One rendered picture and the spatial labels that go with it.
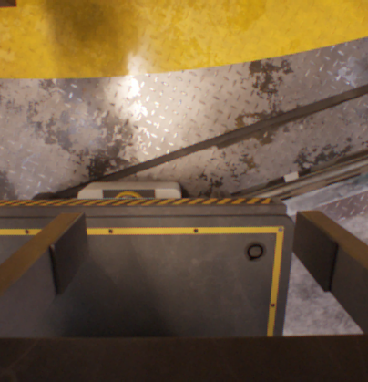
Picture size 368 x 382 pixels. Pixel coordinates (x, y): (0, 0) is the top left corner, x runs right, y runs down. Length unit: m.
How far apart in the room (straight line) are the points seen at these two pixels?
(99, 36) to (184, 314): 0.71
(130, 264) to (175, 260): 0.09
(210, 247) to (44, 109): 0.60
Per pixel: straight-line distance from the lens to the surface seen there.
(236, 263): 0.57
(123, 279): 0.59
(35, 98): 0.90
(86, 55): 0.86
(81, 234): 0.16
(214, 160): 0.82
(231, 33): 0.84
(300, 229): 0.17
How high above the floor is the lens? 0.80
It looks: 74 degrees down
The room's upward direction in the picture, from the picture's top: 179 degrees clockwise
